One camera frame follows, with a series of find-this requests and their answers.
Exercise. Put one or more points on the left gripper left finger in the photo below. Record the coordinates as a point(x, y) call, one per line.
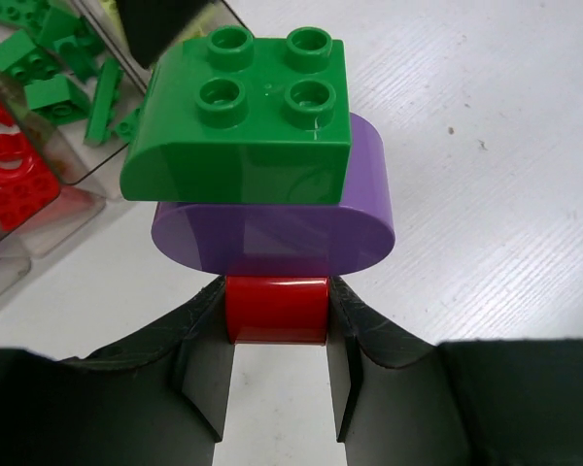
point(155, 397)

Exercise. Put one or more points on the green square lego brick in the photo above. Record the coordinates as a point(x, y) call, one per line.
point(69, 36)

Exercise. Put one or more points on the red round lego piece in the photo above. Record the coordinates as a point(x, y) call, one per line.
point(17, 158)

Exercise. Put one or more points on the green long lego brick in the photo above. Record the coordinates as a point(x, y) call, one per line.
point(105, 96)

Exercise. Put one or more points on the green dome lego piece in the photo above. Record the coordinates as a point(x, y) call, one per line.
point(233, 118)

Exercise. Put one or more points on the red cylinder lego brick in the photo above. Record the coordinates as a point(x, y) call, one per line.
point(276, 310)

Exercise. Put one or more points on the green lettered lego brick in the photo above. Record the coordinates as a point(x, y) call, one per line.
point(24, 61)

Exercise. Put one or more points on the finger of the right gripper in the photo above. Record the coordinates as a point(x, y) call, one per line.
point(150, 26)

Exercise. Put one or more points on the tiny green lego piece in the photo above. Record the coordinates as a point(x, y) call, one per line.
point(127, 127)

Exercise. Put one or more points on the green lego brick tall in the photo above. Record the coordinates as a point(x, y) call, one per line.
point(58, 100)

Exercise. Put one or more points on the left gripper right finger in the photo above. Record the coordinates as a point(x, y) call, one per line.
point(399, 400)

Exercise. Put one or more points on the purple flower lego brick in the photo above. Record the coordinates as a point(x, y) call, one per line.
point(289, 240)

